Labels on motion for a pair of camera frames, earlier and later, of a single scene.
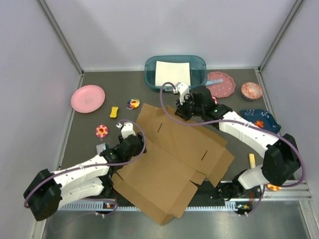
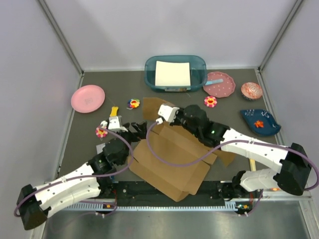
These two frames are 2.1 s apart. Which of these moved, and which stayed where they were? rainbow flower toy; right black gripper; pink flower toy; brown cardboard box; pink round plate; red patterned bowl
Moved: right black gripper; brown cardboard box
Stayed: rainbow flower toy; red patterned bowl; pink flower toy; pink round plate
